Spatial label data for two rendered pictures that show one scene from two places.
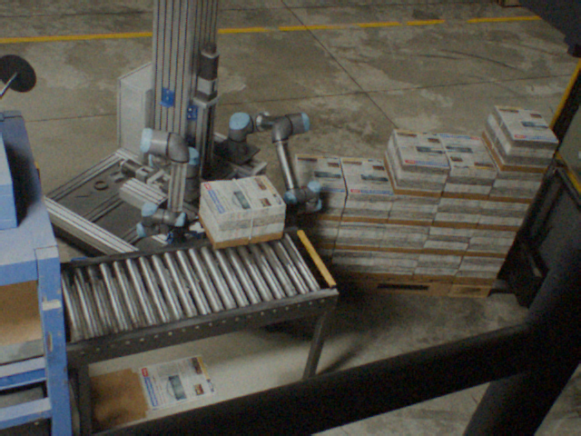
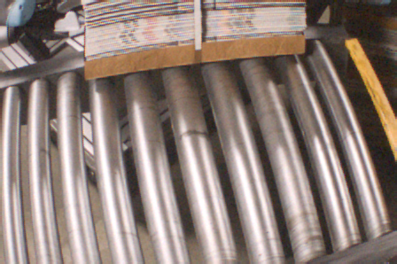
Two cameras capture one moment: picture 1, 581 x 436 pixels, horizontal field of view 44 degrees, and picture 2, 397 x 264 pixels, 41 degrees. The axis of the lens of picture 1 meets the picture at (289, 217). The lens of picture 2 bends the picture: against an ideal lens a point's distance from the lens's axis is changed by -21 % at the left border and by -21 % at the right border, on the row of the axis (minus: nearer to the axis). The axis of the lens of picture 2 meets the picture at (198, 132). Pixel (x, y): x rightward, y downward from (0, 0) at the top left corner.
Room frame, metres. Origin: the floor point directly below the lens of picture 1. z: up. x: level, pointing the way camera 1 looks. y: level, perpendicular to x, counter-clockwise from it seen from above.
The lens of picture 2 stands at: (2.09, -0.09, 1.53)
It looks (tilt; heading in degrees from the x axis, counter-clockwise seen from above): 49 degrees down; 21
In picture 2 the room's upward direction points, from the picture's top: 1 degrees counter-clockwise
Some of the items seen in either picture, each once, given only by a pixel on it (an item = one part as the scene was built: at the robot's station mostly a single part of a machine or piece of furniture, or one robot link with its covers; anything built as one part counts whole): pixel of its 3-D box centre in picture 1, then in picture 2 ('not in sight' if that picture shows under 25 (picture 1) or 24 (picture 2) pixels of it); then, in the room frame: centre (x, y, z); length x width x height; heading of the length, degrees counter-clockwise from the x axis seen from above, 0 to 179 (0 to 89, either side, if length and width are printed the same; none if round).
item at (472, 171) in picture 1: (460, 166); not in sight; (3.74, -0.97, 0.95); 0.38 x 0.29 x 0.23; 12
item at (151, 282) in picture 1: (153, 291); not in sight; (2.37, 0.57, 0.77); 0.47 x 0.05 x 0.05; 31
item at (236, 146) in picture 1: (236, 142); not in sight; (3.63, 0.41, 0.87); 0.15 x 0.15 x 0.10
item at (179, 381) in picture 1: (178, 380); not in sight; (2.46, 0.43, 0.01); 0.37 x 0.28 x 0.01; 121
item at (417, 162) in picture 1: (415, 163); not in sight; (3.67, -0.69, 0.95); 0.38 x 0.29 x 0.23; 11
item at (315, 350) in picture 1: (315, 350); not in sight; (2.58, -0.28, 0.34); 0.06 x 0.06 x 0.68; 31
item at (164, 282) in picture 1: (167, 288); not in sight; (2.40, 0.52, 0.77); 0.47 x 0.05 x 0.05; 31
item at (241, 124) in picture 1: (240, 125); not in sight; (3.64, 0.40, 0.98); 0.13 x 0.12 x 0.14; 131
